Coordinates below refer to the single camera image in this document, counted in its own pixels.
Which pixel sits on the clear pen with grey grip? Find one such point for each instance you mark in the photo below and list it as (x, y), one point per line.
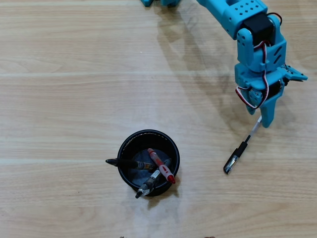
(148, 183)

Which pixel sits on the black mesh pen holder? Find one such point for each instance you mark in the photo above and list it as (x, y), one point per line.
(148, 138)

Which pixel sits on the teal gripper with servo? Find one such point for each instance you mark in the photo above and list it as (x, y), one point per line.
(268, 109)

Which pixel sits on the clear pen with black cap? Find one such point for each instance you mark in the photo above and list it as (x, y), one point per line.
(241, 147)

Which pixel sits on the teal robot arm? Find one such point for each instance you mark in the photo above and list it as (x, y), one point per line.
(230, 10)

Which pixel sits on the wrist camera with teal mount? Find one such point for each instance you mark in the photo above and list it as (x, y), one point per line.
(297, 74)

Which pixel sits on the red clear retractable pen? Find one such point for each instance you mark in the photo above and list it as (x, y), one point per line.
(164, 169)

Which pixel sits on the black pen with silver tip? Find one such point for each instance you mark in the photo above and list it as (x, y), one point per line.
(128, 162)

